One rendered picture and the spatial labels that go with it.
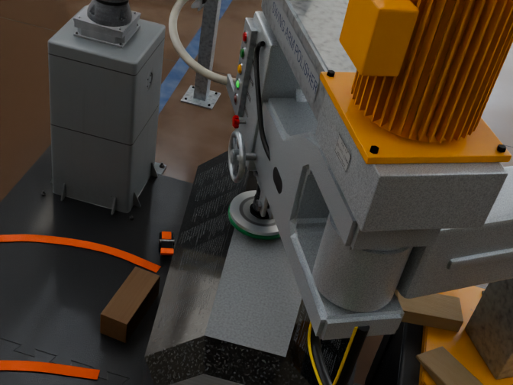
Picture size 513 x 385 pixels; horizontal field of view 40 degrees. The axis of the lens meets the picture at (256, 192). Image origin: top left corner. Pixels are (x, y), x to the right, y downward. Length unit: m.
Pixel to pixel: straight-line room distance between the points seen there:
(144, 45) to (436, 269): 1.95
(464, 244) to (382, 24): 0.62
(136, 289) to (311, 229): 1.40
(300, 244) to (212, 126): 2.57
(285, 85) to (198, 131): 2.26
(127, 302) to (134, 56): 1.03
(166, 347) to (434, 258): 0.89
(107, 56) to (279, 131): 1.41
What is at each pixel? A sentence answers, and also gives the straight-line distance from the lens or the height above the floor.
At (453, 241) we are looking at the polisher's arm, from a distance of 1.56.
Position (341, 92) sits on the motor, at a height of 1.70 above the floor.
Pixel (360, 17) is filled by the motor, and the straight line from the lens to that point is 1.18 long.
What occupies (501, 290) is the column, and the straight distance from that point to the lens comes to 2.12.
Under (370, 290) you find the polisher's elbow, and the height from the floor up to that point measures 1.30.
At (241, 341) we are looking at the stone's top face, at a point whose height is 0.80.
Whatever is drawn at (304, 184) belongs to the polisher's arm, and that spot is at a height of 1.36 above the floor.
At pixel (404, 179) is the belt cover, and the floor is 1.67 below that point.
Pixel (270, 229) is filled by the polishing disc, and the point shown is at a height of 0.86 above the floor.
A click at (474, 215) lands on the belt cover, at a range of 1.37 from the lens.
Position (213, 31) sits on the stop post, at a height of 0.48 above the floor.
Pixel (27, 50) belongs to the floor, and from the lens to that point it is 4.84.
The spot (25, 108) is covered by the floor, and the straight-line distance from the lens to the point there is 4.28.
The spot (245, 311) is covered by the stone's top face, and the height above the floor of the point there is 0.80.
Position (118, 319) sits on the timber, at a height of 0.13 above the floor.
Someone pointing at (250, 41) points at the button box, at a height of 1.46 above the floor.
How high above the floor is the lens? 2.37
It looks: 39 degrees down
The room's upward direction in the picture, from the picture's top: 11 degrees clockwise
